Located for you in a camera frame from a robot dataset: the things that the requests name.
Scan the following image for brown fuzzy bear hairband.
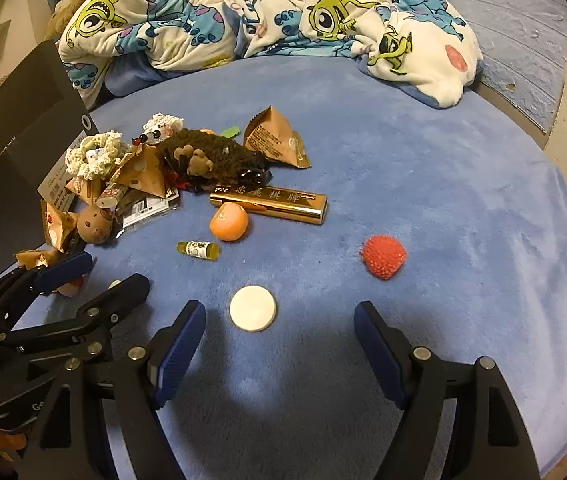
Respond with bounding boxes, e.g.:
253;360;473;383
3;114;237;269
157;129;271;192

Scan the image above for brown plush teddy bear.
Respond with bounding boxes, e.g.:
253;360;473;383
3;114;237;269
44;0;86;40

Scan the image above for blue bed sheet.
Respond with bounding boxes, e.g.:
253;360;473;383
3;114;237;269
0;0;567;480

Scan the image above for cream lace scrunchie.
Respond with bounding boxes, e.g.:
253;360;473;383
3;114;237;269
65;130;131;181

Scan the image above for orange round capsule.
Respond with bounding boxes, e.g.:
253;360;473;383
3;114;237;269
208;202;250;242

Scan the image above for small yellow oil bottle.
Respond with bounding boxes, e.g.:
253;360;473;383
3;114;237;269
177;240;220;261

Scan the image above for brown triangular snack packet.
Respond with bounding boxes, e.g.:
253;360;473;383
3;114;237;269
243;106;312;169

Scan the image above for dark open storage box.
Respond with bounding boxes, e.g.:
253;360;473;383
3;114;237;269
0;41;98;274

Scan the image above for white round disc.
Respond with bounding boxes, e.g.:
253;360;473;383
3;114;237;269
229;285;277;332

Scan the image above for red spiky ball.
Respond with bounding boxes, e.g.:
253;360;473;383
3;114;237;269
359;235;407;281

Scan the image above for brown doll head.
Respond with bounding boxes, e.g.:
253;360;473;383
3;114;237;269
76;205;114;245

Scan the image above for gold rectangular lighter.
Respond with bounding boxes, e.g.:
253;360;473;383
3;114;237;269
210;185;328;224

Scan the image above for monster print white duvet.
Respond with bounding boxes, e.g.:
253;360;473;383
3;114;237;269
58;0;483;108

